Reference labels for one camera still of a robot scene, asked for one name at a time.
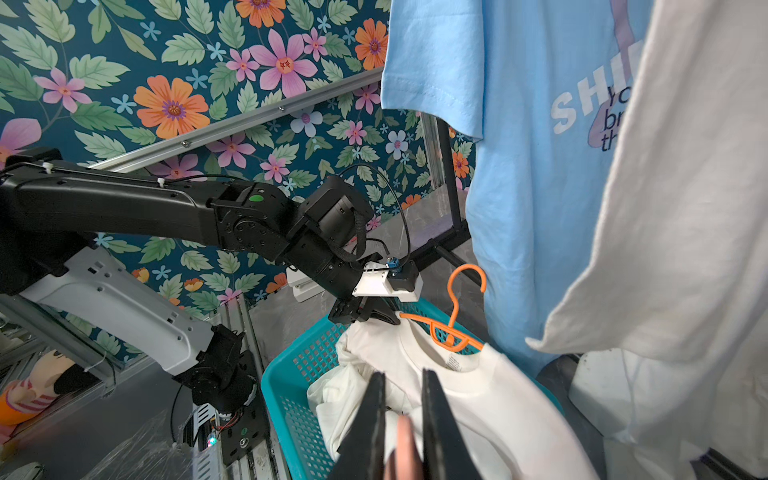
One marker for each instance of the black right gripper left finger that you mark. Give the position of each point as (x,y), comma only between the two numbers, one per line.
(361,454)

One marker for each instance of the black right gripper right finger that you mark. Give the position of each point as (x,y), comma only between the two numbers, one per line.
(445,454)

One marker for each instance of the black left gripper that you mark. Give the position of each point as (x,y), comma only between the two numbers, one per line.
(361,309)

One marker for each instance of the orange plastic hanger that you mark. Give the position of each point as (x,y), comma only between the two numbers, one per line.
(445,334)

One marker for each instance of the white t-shirt black print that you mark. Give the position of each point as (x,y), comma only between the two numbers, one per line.
(670,316)

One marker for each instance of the light blue garment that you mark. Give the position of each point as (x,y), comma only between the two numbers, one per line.
(541,87)

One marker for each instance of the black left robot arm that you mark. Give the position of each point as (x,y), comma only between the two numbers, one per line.
(51,212)

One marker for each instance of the teal laundry basket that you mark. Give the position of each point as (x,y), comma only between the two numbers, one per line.
(284,386)

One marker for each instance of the black clothes rack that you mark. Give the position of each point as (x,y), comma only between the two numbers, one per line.
(443,238)

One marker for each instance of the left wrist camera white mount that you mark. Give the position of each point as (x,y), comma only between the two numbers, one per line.
(402,282)

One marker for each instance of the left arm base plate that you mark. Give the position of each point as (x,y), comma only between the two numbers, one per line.
(240,420)

